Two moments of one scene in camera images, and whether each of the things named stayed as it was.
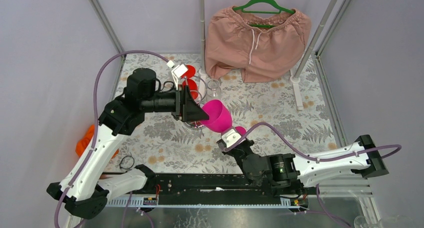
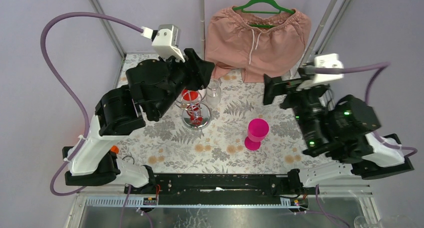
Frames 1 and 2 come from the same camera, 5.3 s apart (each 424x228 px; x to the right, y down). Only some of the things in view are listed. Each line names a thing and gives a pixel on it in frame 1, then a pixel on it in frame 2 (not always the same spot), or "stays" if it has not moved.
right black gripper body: x=239 y=154 → x=302 y=101
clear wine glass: x=213 y=89 stays
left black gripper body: x=178 y=104 → x=191 y=70
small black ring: x=125 y=156 stays
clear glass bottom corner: x=360 y=221 stays
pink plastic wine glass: x=220 y=120 → x=258 y=129
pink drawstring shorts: x=265 y=46 stays
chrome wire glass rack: x=195 y=92 stays
